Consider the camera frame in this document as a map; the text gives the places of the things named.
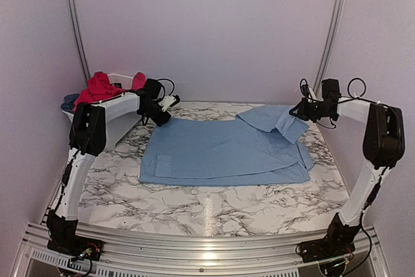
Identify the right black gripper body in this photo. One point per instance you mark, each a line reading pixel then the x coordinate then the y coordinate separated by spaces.
pixel 318 111

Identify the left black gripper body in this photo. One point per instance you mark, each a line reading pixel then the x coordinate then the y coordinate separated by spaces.
pixel 151 111

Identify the light blue button shirt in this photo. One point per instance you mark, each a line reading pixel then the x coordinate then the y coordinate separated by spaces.
pixel 258 147

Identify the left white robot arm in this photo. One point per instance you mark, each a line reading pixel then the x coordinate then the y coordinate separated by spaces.
pixel 62 219

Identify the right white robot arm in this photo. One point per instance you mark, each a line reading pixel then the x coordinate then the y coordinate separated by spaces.
pixel 383 145

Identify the white plastic laundry bin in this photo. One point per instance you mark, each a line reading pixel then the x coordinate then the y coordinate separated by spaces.
pixel 99 126

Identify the red garment in bin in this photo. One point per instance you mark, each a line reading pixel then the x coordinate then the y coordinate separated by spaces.
pixel 99 89

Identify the dark blue garment in bin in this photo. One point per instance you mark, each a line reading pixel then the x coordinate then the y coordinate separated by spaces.
pixel 69 102

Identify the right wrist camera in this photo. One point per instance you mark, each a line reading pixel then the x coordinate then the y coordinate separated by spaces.
pixel 307 93

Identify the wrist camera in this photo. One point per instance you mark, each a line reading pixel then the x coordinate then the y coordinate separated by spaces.
pixel 307 93
pixel 169 101

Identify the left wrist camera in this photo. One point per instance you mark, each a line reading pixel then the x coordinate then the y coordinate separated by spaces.
pixel 169 101

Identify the right aluminium frame post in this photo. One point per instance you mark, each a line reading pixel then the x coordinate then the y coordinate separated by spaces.
pixel 334 23

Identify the aluminium frame post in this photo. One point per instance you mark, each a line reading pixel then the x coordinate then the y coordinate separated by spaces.
pixel 334 23
pixel 77 33

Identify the front aluminium rail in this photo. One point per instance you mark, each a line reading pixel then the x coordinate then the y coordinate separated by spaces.
pixel 128 253

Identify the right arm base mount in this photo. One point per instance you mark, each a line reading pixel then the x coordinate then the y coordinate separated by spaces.
pixel 321 249

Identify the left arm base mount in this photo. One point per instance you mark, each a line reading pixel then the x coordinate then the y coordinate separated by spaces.
pixel 80 247

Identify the left aluminium frame post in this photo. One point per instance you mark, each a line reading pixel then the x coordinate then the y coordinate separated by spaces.
pixel 77 33

